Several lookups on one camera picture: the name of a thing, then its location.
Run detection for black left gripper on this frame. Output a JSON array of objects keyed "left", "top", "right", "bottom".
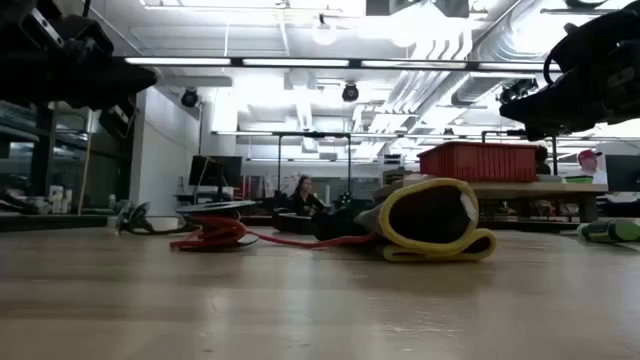
[{"left": 0, "top": 4, "right": 159, "bottom": 141}]

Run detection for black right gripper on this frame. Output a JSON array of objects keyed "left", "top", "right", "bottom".
[{"left": 498, "top": 5, "right": 640, "bottom": 143}]

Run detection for red cord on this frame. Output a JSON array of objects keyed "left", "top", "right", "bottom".
[{"left": 168, "top": 214, "right": 379, "bottom": 253}]

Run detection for person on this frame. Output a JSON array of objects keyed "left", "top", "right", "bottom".
[
  {"left": 286, "top": 174, "right": 327, "bottom": 218},
  {"left": 576, "top": 148, "right": 609, "bottom": 186},
  {"left": 534, "top": 144, "right": 552, "bottom": 176}
]

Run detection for black ceiling spotlight cluster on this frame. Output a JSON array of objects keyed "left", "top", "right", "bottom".
[{"left": 498, "top": 78, "right": 540, "bottom": 105}]

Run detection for wooden workbench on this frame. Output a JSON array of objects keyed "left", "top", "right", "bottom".
[{"left": 372, "top": 172, "right": 610, "bottom": 224}]

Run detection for red plastic bin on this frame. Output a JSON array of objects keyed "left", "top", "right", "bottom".
[{"left": 417, "top": 140, "right": 539, "bottom": 184}]

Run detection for black computer monitor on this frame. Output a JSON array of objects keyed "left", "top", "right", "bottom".
[
  {"left": 604, "top": 153, "right": 640, "bottom": 194},
  {"left": 188, "top": 154, "right": 244, "bottom": 189}
]

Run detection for white bottles on shelf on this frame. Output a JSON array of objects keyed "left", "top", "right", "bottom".
[{"left": 47, "top": 184, "right": 74, "bottom": 216}]

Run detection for white round bowl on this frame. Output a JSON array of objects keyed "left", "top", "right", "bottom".
[{"left": 144, "top": 215, "right": 180, "bottom": 232}]

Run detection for green black screwdriver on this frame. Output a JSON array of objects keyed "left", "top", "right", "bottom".
[{"left": 576, "top": 218, "right": 640, "bottom": 245}]

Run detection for black glove yellow cuff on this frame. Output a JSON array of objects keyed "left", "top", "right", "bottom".
[{"left": 312, "top": 177, "right": 498, "bottom": 264}]

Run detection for long white light bar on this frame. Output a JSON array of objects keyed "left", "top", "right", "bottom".
[{"left": 124, "top": 56, "right": 550, "bottom": 72}]

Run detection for small black grey device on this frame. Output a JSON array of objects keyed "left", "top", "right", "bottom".
[{"left": 272, "top": 207, "right": 321, "bottom": 236}]

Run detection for round white ceiling lamp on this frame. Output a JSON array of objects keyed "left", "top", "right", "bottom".
[{"left": 311, "top": 13, "right": 338, "bottom": 47}]

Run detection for yellow hanging cable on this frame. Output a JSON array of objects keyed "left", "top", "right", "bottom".
[{"left": 76, "top": 107, "right": 95, "bottom": 216}]

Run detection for clear safety glasses black frame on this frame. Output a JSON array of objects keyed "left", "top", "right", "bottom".
[{"left": 115, "top": 200, "right": 201, "bottom": 237}]

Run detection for black metal station frame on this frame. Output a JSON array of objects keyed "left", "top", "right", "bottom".
[{"left": 272, "top": 130, "right": 353, "bottom": 201}]

